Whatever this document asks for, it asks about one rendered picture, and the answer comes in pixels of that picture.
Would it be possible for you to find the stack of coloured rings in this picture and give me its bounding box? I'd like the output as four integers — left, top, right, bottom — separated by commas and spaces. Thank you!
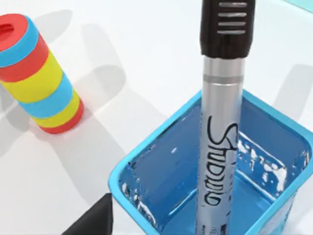
0, 13, 85, 135

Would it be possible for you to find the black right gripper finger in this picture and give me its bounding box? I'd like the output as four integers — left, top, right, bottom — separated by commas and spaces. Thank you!
61, 192, 113, 235

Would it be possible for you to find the light blue square box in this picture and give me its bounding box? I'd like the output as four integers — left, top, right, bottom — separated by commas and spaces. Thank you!
108, 88, 313, 235

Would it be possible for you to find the silver marker with black cap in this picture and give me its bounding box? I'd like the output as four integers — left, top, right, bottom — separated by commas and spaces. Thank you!
195, 0, 256, 235

